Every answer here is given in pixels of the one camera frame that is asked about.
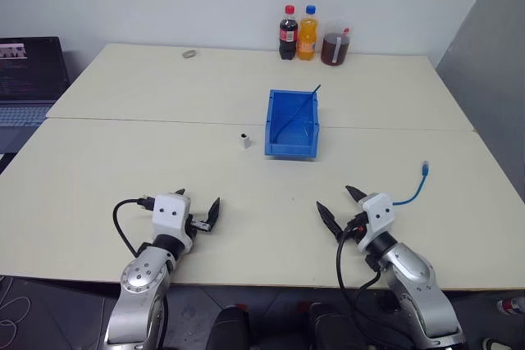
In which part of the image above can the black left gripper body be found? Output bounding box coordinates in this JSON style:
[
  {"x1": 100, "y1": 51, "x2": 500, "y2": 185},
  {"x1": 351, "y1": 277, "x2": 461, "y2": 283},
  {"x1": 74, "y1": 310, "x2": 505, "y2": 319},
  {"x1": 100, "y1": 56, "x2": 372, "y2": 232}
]
[{"x1": 186, "y1": 212, "x2": 212, "y2": 241}]

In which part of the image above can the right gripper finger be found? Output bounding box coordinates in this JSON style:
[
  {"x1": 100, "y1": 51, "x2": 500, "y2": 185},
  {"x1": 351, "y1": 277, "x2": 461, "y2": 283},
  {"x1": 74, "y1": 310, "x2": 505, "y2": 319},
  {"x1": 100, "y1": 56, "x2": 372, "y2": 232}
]
[
  {"x1": 345, "y1": 184, "x2": 368, "y2": 204},
  {"x1": 315, "y1": 200, "x2": 345, "y2": 243}
]

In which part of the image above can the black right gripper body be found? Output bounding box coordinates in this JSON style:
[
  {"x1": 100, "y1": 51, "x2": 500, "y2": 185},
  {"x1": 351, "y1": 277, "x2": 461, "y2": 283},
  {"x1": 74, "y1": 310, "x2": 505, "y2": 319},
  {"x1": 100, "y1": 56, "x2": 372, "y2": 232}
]
[{"x1": 339, "y1": 210, "x2": 369, "y2": 245}]

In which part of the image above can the blue plastic bin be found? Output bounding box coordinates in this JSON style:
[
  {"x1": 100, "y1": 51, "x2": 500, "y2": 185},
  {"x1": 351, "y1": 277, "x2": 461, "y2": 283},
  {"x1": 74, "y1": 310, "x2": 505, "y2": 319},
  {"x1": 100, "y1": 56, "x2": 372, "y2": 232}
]
[{"x1": 262, "y1": 88, "x2": 321, "y2": 160}]

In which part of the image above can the dark rounded shape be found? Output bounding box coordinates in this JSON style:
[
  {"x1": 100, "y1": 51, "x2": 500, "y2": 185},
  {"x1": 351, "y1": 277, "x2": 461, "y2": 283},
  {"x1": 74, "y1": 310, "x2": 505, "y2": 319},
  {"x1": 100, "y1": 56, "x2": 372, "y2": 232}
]
[
  {"x1": 206, "y1": 303, "x2": 253, "y2": 350},
  {"x1": 306, "y1": 302, "x2": 370, "y2": 350}
]

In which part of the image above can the clear jar brown liquid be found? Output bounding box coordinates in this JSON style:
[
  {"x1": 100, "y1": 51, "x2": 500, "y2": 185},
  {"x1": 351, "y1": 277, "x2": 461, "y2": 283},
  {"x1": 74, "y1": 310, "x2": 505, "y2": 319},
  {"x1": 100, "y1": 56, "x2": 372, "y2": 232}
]
[{"x1": 320, "y1": 19, "x2": 354, "y2": 67}]

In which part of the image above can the orange soda bottle blue cap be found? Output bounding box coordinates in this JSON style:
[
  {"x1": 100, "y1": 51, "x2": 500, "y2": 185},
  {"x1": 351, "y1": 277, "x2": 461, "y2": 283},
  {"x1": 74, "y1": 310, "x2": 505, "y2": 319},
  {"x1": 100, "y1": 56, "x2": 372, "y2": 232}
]
[{"x1": 296, "y1": 4, "x2": 320, "y2": 61}]

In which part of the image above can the cola bottle red cap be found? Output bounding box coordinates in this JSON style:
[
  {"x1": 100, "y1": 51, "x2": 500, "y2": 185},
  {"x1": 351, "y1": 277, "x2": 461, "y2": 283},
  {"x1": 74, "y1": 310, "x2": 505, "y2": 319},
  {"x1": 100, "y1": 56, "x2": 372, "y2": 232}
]
[{"x1": 278, "y1": 4, "x2": 299, "y2": 61}]

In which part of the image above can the plastic bottle red label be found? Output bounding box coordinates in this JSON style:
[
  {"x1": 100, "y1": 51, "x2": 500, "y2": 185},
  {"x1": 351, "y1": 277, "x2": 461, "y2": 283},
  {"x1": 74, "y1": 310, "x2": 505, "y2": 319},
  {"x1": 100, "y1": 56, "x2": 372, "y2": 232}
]
[{"x1": 496, "y1": 296, "x2": 525, "y2": 316}]

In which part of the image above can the white shoe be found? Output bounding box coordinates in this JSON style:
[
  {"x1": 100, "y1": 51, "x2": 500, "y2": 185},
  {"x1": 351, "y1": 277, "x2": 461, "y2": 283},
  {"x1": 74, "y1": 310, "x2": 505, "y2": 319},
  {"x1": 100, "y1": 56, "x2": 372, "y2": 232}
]
[{"x1": 481, "y1": 337, "x2": 514, "y2": 350}]

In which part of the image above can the dark laptop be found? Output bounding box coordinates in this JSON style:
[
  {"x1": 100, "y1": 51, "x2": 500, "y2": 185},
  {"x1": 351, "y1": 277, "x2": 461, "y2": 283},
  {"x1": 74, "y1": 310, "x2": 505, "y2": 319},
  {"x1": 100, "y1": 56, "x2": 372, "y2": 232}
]
[{"x1": 0, "y1": 35, "x2": 71, "y2": 155}]

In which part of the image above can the grey partition panel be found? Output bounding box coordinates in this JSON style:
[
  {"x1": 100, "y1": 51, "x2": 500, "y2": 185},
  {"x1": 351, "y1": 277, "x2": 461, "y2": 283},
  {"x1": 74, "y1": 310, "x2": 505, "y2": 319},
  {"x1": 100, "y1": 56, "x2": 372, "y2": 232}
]
[{"x1": 435, "y1": 0, "x2": 525, "y2": 204}]

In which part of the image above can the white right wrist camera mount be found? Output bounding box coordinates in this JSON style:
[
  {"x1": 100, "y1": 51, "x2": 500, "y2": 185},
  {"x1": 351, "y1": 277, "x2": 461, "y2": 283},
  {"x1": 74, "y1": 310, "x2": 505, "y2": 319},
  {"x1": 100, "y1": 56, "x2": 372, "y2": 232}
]
[{"x1": 358, "y1": 192, "x2": 397, "y2": 252}]

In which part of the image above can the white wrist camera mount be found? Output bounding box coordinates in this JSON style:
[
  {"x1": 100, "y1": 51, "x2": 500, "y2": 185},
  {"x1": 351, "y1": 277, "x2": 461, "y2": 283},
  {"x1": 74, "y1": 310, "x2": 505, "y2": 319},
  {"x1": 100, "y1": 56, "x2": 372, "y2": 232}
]
[
  {"x1": 152, "y1": 193, "x2": 193, "y2": 253},
  {"x1": 358, "y1": 192, "x2": 397, "y2": 252}
]

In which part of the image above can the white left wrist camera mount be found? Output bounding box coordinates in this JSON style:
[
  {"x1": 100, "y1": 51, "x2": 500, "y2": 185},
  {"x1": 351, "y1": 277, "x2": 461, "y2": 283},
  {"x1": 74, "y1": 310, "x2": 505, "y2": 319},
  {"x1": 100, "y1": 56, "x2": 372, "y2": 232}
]
[{"x1": 152, "y1": 193, "x2": 193, "y2": 253}]

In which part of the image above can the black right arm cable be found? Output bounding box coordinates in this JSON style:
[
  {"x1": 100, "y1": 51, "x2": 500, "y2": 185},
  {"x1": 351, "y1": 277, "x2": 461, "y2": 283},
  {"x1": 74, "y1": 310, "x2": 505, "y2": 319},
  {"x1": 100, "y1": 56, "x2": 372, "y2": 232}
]
[{"x1": 336, "y1": 211, "x2": 385, "y2": 350}]

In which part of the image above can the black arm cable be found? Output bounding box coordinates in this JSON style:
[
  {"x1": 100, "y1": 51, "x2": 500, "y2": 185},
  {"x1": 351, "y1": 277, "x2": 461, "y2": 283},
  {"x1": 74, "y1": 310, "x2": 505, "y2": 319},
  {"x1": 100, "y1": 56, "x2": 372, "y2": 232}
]
[
  {"x1": 112, "y1": 196, "x2": 156, "y2": 257},
  {"x1": 336, "y1": 211, "x2": 385, "y2": 350}
]

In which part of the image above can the blue Ethernet cable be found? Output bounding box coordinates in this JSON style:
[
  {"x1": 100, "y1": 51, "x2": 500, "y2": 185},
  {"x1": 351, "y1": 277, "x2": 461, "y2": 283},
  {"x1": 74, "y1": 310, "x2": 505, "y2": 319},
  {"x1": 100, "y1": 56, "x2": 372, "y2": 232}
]
[{"x1": 392, "y1": 160, "x2": 431, "y2": 207}]

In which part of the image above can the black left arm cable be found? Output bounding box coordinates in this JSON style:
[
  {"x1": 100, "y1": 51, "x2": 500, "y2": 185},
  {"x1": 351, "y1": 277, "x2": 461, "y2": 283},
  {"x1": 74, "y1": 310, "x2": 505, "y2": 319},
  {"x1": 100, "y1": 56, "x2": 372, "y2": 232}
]
[{"x1": 112, "y1": 196, "x2": 156, "y2": 257}]

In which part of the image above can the thin dark blue cable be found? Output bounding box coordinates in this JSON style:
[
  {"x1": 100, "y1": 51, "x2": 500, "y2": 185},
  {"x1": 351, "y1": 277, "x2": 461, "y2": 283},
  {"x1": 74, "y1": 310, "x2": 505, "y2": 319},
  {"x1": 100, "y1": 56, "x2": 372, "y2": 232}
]
[{"x1": 274, "y1": 84, "x2": 322, "y2": 143}]

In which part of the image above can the thin white wire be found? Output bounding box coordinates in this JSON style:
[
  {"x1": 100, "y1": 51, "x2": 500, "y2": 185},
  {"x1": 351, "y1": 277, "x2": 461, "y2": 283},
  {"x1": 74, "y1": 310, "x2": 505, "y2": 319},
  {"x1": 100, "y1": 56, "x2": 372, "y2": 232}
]
[{"x1": 0, "y1": 275, "x2": 32, "y2": 339}]

